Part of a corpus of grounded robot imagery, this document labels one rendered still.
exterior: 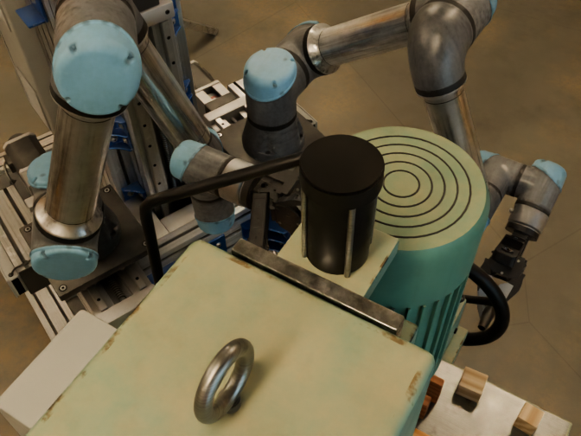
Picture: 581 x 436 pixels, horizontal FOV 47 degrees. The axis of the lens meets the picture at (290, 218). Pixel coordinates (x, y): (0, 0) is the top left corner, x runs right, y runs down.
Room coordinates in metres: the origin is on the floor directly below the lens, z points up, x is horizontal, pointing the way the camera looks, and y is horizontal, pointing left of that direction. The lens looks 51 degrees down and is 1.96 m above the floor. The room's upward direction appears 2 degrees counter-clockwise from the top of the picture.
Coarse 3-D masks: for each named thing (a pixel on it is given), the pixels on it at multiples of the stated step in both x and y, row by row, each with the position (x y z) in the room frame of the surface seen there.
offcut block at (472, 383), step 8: (464, 376) 0.49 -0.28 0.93; (472, 376) 0.49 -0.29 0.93; (480, 376) 0.49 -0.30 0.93; (464, 384) 0.48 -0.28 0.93; (472, 384) 0.48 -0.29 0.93; (480, 384) 0.48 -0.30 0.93; (456, 392) 0.48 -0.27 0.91; (464, 392) 0.47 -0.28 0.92; (472, 392) 0.47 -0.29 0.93; (480, 392) 0.46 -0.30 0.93; (472, 400) 0.46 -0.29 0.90
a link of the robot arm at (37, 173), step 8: (48, 152) 0.94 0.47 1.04; (40, 160) 0.91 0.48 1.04; (48, 160) 0.91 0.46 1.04; (32, 168) 0.89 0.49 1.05; (40, 168) 0.89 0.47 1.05; (48, 168) 0.89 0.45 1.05; (32, 176) 0.86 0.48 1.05; (40, 176) 0.86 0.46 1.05; (32, 184) 0.86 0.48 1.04; (40, 184) 0.85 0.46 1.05; (40, 192) 0.84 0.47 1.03
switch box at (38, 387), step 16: (80, 320) 0.29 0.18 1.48; (96, 320) 0.29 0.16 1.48; (64, 336) 0.28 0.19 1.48; (80, 336) 0.28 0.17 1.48; (96, 336) 0.27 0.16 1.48; (48, 352) 0.26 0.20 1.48; (64, 352) 0.26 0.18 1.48; (80, 352) 0.26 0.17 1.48; (96, 352) 0.26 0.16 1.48; (32, 368) 0.25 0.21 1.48; (48, 368) 0.25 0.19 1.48; (64, 368) 0.25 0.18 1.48; (80, 368) 0.25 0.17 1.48; (16, 384) 0.23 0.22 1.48; (32, 384) 0.23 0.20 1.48; (48, 384) 0.23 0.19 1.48; (64, 384) 0.23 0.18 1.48; (0, 400) 0.22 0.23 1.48; (16, 400) 0.22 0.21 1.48; (32, 400) 0.22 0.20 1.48; (48, 400) 0.22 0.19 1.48; (16, 416) 0.21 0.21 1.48; (32, 416) 0.21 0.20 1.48
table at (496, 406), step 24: (456, 336) 0.60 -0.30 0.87; (456, 384) 0.49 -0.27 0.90; (432, 408) 0.45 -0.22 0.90; (456, 408) 0.45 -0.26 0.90; (480, 408) 0.45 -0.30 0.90; (504, 408) 0.45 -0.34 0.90; (432, 432) 0.41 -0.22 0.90; (456, 432) 0.41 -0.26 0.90; (480, 432) 0.41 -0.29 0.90; (504, 432) 0.41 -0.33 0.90; (552, 432) 0.41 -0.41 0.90
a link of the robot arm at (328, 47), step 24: (432, 0) 1.06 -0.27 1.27; (456, 0) 1.05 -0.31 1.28; (480, 0) 1.07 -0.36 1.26; (312, 24) 1.33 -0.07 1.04; (360, 24) 1.19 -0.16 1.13; (384, 24) 1.15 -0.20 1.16; (408, 24) 1.11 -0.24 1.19; (480, 24) 1.04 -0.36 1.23; (288, 48) 1.24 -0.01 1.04; (312, 48) 1.23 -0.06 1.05; (336, 48) 1.20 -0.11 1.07; (360, 48) 1.17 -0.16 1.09; (384, 48) 1.14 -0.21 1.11; (312, 72) 1.22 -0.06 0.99
